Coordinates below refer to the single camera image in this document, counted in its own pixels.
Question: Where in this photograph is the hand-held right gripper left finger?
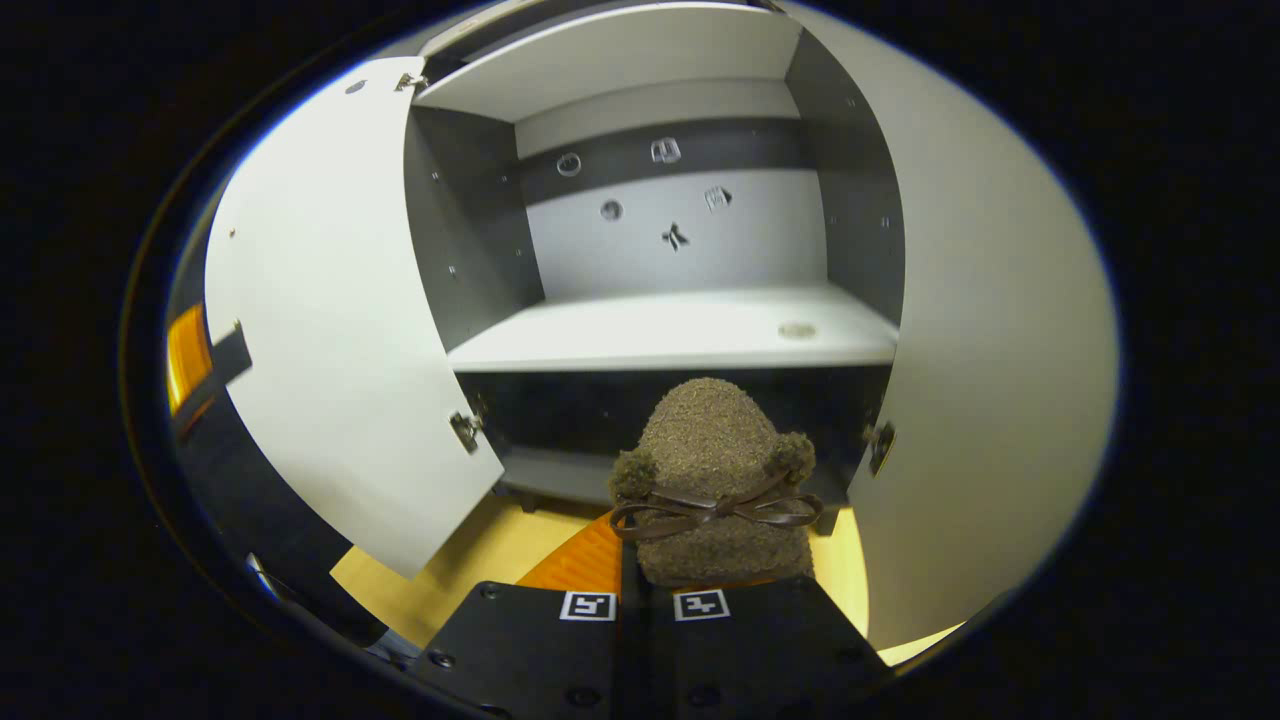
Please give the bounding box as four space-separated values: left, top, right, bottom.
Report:
410 508 641 720

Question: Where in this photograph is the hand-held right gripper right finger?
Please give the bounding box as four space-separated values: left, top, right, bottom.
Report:
640 572 896 720

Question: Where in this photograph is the white cabinet door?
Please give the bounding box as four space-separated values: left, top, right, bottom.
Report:
780 0 1121 651
205 55 506 581

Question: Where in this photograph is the brown fuzzy shoe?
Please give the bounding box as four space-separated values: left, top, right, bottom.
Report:
608 377 826 591

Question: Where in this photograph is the white grey shoe cabinet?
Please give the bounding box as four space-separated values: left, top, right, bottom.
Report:
403 0 906 511

